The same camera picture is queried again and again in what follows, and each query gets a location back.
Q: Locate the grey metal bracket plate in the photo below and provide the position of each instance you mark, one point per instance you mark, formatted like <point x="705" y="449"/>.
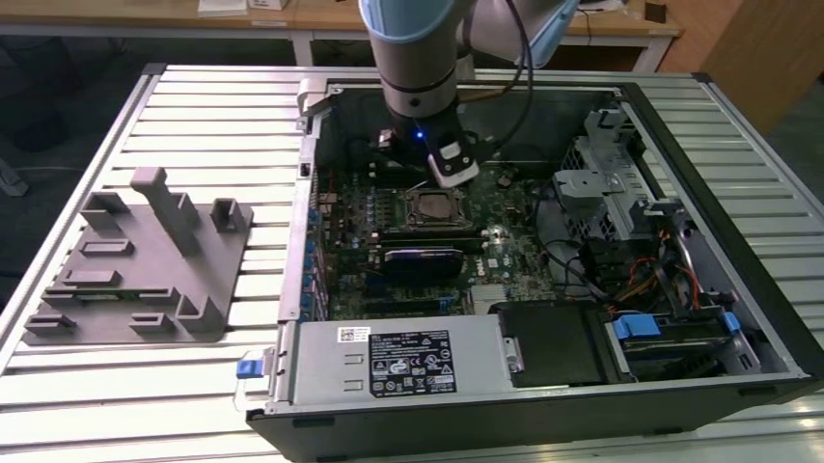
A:
<point x="582" y="190"/>

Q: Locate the silver finned heatsink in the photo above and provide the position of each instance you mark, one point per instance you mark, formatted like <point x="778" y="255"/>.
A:
<point x="488" y="295"/>

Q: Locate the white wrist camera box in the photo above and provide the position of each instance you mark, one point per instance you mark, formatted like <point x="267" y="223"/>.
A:
<point x="386" y="136"/>
<point x="456" y="171"/>

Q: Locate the silver CPU chip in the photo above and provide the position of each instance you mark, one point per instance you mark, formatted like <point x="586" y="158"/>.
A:
<point x="431" y="205"/>

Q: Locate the wooden cabinet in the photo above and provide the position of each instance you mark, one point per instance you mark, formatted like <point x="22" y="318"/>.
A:
<point x="760" y="58"/>

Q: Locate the silver perforated drive cage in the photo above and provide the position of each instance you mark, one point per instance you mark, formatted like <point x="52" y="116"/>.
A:
<point x="614" y="159"/>

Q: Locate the black power supply label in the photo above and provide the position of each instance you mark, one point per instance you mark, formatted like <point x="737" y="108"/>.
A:
<point x="411" y="362"/>

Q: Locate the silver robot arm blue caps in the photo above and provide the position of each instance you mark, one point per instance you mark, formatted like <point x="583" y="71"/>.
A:
<point x="418" y="62"/>

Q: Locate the white paper stack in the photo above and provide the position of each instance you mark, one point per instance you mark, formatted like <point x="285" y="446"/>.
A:
<point x="221" y="6"/>

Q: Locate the small black desk object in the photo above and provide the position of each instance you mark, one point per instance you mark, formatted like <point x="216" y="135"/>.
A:
<point x="654" y="11"/>

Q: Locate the black hard disk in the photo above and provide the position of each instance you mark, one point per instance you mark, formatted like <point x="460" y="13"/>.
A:
<point x="682" y="357"/>

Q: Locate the black open PC case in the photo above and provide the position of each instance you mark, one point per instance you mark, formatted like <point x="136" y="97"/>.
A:
<point x="450" y="434"/>

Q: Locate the black expansion slot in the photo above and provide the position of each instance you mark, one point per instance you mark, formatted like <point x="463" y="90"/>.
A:
<point x="399" y="306"/>

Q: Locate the wooden desk white frame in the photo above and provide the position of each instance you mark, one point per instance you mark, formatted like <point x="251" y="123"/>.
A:
<point x="212" y="20"/>

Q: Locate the grey power supply unit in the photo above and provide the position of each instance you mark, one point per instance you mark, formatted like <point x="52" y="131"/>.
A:
<point x="322" y="366"/>

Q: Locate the black RAM slot white clips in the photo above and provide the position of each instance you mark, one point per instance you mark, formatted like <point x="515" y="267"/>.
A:
<point x="424" y="237"/>
<point x="386" y="177"/>

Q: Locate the white barcode sticker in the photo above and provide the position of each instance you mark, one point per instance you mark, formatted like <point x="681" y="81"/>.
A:
<point x="352" y="334"/>

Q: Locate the green motherboard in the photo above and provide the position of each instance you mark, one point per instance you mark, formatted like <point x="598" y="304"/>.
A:
<point x="514" y="280"/>

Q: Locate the black graphics card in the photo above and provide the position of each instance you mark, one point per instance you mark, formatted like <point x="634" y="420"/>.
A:
<point x="420" y="270"/>

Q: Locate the blue disk carrier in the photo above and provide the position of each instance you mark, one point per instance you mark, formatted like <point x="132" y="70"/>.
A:
<point x="633" y="329"/>

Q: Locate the small blue plastic tab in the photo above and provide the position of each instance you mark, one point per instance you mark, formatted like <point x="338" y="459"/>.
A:
<point x="729" y="323"/>

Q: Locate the grey plastic parts rack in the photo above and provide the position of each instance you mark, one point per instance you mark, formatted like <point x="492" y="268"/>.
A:
<point x="160" y="289"/>

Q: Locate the metal socket locking lever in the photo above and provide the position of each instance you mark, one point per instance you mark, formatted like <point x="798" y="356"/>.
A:
<point x="418" y="185"/>

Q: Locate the black plastic shroud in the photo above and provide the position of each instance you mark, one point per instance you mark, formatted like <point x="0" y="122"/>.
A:
<point x="553" y="347"/>

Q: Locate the grey chair leg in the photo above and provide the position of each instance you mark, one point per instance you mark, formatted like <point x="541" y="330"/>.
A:
<point x="10" y="178"/>

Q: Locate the CPU socket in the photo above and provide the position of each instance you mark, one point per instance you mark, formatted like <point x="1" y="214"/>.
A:
<point x="408" y="223"/>

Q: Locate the blue power supply latch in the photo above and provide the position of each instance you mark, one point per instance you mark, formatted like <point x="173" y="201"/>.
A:
<point x="249" y="369"/>

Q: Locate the small white box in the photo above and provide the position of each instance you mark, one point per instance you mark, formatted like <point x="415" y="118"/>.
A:
<point x="267" y="4"/>

